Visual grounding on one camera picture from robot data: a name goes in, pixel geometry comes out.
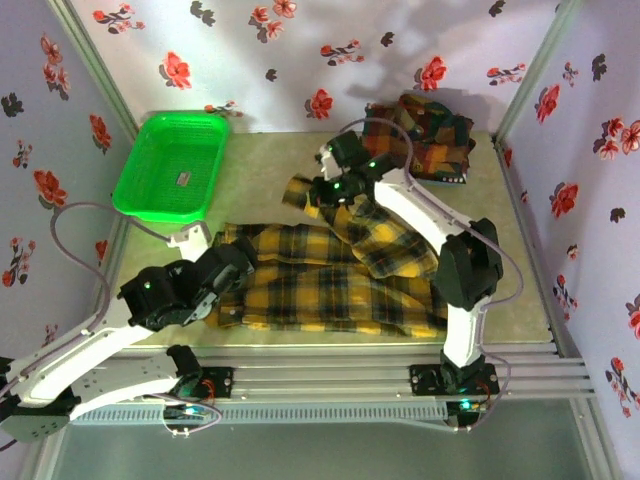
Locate grey slotted cable duct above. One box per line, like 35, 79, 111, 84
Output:
74, 402, 449, 426

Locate folded red plaid shirt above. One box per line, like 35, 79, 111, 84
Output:
360, 92, 477, 186

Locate aluminium corner post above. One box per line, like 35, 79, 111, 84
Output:
492, 0, 586, 146
47, 0, 141, 144

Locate grey left arm cable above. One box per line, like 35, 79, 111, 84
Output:
0, 201, 224, 437

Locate green plastic basket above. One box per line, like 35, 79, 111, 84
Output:
111, 110, 231, 225

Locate small circuit board green light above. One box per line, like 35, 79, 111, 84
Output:
163, 402, 214, 421
447, 397, 490, 417

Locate aluminium base frame rails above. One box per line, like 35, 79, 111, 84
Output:
104, 342, 596, 401

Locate grey right arm cable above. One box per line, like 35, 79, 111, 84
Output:
338, 118, 525, 432

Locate yellow black plaid shirt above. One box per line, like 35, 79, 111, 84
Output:
204, 174, 451, 340

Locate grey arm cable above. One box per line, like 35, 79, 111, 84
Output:
0, 201, 224, 437
338, 118, 525, 432

